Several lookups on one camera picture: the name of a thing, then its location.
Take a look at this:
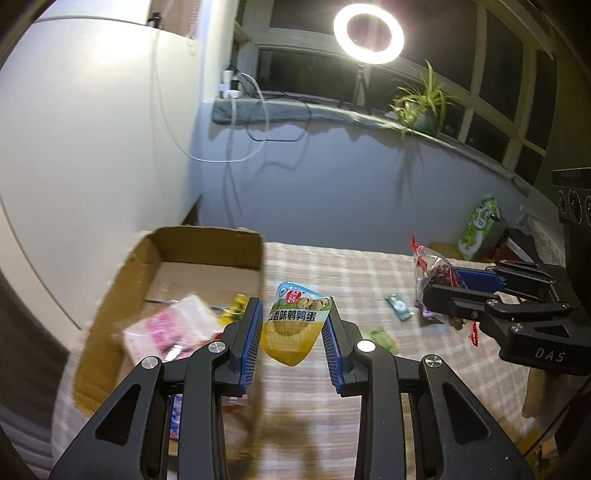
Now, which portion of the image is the checked tablecloth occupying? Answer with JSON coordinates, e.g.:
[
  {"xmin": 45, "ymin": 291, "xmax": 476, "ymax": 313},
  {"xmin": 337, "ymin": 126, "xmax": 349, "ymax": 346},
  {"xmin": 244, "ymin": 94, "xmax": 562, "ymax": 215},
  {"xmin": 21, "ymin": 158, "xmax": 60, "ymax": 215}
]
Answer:
[{"xmin": 51, "ymin": 240, "xmax": 566, "ymax": 480}]

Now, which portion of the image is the black cable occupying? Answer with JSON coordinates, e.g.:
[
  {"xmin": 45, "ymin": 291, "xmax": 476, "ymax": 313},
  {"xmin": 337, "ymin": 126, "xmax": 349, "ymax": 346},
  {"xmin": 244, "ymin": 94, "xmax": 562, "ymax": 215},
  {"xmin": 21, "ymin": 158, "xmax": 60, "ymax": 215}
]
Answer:
[{"xmin": 245, "ymin": 90, "xmax": 310, "ymax": 143}]

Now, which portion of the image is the black tripod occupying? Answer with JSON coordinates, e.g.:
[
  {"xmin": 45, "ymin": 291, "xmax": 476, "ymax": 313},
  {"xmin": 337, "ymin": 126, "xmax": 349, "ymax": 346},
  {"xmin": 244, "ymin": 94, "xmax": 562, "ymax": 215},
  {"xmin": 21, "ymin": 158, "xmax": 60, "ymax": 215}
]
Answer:
[{"xmin": 353, "ymin": 64, "xmax": 370, "ymax": 114}]

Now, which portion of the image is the green printed bag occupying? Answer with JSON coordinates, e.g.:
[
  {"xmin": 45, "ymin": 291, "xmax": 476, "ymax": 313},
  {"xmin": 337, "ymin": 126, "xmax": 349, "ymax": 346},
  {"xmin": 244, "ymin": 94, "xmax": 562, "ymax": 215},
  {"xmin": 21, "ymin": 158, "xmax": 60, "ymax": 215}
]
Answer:
[{"xmin": 455, "ymin": 195, "xmax": 502, "ymax": 261}]

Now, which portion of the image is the small green snack packet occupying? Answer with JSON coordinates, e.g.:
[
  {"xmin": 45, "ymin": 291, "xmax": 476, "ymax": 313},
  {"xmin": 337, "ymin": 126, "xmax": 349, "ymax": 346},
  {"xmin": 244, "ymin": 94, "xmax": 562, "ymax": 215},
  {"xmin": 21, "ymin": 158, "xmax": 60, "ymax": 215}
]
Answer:
[{"xmin": 385, "ymin": 292, "xmax": 415, "ymax": 321}]

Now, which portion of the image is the white cabinet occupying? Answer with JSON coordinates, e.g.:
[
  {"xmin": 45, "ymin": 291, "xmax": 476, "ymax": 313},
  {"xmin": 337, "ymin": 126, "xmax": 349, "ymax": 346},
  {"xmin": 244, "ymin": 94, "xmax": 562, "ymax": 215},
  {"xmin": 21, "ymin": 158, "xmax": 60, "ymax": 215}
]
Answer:
[{"xmin": 0, "ymin": 0, "xmax": 241, "ymax": 333}]

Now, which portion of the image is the ring light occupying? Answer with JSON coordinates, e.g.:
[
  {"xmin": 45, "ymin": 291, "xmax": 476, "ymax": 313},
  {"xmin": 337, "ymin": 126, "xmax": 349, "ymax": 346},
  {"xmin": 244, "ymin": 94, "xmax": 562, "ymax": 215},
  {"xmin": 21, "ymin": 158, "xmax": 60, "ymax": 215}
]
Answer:
[{"xmin": 333, "ymin": 4, "xmax": 406, "ymax": 65}]

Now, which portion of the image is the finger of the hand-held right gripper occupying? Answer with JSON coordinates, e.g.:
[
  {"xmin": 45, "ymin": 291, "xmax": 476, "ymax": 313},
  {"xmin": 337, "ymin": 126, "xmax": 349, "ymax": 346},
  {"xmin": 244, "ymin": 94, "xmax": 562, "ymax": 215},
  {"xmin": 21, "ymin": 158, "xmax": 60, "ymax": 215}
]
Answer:
[
  {"xmin": 455, "ymin": 261, "xmax": 559, "ymax": 303},
  {"xmin": 422, "ymin": 281, "xmax": 578, "ymax": 374}
]

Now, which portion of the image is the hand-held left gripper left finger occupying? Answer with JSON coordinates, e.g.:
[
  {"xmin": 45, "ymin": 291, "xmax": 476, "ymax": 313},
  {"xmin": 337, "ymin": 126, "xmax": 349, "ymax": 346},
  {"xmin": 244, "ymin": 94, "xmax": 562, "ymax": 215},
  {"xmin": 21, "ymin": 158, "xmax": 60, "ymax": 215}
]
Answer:
[{"xmin": 48, "ymin": 298, "xmax": 264, "ymax": 480}]

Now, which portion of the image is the green wrapped candy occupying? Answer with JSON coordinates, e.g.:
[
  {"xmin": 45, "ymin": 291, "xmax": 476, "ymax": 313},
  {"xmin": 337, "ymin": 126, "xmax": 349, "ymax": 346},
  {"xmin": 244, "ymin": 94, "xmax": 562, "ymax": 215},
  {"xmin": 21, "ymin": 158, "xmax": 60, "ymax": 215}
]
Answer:
[{"xmin": 367, "ymin": 327, "xmax": 399, "ymax": 355}]

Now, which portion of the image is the grey curtain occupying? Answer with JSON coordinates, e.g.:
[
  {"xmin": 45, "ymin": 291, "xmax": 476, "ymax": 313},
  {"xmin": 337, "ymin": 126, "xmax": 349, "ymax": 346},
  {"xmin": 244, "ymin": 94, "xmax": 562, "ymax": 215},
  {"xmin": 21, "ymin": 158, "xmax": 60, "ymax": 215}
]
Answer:
[{"xmin": 545, "ymin": 41, "xmax": 591, "ymax": 171}]

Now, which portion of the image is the beige cloth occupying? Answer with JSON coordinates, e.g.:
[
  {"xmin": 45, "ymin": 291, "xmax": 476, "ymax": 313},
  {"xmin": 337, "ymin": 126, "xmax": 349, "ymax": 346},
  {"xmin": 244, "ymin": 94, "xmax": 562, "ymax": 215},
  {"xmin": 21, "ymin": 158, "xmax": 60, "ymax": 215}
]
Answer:
[{"xmin": 523, "ymin": 369, "xmax": 571, "ymax": 421}]

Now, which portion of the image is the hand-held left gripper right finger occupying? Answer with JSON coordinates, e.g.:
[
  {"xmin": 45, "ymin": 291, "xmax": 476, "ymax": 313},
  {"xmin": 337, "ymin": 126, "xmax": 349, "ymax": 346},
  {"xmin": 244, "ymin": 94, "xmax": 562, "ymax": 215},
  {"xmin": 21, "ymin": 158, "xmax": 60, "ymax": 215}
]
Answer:
[{"xmin": 322, "ymin": 308, "xmax": 536, "ymax": 480}]

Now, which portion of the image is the potted spider plant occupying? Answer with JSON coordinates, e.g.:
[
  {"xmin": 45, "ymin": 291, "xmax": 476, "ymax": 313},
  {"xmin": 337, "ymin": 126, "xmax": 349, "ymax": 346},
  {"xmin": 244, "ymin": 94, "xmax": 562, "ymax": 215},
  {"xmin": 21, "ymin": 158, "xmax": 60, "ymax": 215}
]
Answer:
[{"xmin": 390, "ymin": 60, "xmax": 458, "ymax": 139}]

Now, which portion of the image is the large window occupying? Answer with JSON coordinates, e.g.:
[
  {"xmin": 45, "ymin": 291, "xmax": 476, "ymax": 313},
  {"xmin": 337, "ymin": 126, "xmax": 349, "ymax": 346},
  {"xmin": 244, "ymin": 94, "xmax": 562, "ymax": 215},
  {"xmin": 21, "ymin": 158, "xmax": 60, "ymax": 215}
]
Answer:
[{"xmin": 233, "ymin": 0, "xmax": 559, "ymax": 185}]

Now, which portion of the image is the cardboard box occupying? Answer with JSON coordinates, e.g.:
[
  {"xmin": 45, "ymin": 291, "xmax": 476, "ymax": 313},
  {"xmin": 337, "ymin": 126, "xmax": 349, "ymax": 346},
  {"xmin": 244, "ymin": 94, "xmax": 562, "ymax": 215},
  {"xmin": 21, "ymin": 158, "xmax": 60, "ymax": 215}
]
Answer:
[{"xmin": 71, "ymin": 224, "xmax": 267, "ymax": 467}]

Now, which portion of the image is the small yellow candy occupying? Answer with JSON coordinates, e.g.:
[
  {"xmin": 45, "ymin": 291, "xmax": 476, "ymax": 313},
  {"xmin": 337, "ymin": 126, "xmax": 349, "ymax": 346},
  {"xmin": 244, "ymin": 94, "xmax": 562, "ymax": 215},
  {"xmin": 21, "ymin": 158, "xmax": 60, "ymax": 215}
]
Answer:
[{"xmin": 219, "ymin": 293, "xmax": 247, "ymax": 326}]

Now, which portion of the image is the red date snack packet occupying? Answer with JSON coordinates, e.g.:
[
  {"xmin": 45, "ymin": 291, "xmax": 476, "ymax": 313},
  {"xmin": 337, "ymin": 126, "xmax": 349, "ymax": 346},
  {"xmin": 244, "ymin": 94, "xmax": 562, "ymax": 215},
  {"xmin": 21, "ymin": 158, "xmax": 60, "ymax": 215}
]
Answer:
[{"xmin": 411, "ymin": 235, "xmax": 482, "ymax": 347}]

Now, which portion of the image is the pink wafer packet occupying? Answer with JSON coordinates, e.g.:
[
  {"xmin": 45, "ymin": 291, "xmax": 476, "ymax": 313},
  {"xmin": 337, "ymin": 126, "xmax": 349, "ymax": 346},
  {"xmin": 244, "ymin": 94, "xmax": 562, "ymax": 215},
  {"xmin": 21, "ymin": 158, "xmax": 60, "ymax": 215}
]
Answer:
[{"xmin": 122, "ymin": 295, "xmax": 222, "ymax": 370}]

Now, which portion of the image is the yellow egg snack packet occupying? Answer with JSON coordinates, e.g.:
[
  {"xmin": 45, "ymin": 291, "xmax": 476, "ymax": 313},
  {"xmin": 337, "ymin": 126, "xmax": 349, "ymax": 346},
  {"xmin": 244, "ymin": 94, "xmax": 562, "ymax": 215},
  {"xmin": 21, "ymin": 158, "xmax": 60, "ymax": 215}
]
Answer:
[{"xmin": 259, "ymin": 281, "xmax": 333, "ymax": 367}]

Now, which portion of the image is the dark carton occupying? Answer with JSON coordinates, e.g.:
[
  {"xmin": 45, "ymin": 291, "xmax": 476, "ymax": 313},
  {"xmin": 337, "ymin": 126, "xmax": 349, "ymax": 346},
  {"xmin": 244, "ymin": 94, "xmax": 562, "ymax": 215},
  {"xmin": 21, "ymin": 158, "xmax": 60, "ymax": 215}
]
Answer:
[{"xmin": 480, "ymin": 217, "xmax": 509, "ymax": 264}]

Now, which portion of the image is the white cable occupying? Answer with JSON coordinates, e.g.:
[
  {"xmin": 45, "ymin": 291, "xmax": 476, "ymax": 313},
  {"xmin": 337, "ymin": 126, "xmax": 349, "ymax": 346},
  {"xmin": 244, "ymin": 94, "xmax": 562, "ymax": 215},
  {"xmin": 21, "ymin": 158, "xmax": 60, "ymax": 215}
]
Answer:
[{"xmin": 154, "ymin": 23, "xmax": 269, "ymax": 162}]

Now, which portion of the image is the black box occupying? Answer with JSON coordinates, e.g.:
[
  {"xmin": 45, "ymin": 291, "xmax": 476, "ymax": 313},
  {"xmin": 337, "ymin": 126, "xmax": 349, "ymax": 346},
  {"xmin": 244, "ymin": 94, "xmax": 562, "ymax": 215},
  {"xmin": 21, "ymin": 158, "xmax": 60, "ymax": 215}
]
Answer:
[{"xmin": 501, "ymin": 227, "xmax": 566, "ymax": 266}]

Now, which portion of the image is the white power strip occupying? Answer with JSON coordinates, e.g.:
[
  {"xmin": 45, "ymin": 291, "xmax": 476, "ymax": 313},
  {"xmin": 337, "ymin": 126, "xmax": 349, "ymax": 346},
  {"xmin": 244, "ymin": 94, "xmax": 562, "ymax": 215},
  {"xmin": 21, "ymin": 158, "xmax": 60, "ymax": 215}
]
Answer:
[{"xmin": 221, "ymin": 69, "xmax": 243, "ymax": 100}]

